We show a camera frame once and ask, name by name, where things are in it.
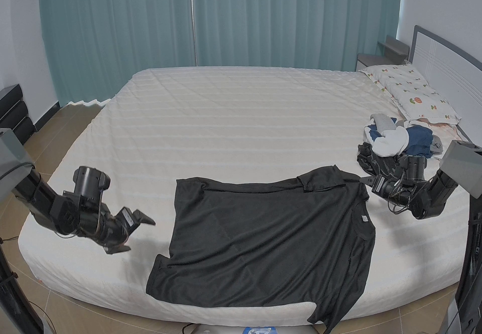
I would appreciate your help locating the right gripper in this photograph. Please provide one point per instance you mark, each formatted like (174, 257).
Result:
(389, 191)

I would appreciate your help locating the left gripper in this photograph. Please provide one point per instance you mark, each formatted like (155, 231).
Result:
(111, 229)

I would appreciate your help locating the black T-shirt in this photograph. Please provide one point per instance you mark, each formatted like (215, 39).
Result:
(271, 234)

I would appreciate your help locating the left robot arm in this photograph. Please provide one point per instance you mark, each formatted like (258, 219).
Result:
(56, 208)

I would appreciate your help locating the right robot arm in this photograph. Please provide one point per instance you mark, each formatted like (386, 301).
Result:
(436, 189)

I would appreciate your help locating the pile of clothes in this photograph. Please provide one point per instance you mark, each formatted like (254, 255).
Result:
(391, 140)

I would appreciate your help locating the bed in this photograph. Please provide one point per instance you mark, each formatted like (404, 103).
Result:
(233, 118)

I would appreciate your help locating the black shiny garment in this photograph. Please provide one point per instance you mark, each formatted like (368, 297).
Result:
(376, 165)

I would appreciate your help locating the white printed pillow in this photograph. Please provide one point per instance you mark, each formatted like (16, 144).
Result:
(414, 93)

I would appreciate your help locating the grey bedside table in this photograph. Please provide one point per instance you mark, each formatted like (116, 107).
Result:
(380, 57)

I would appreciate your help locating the black chest of drawers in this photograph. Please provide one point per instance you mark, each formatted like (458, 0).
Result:
(15, 114)

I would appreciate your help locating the blue-green curtain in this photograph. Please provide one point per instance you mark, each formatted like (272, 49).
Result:
(293, 8)
(116, 24)

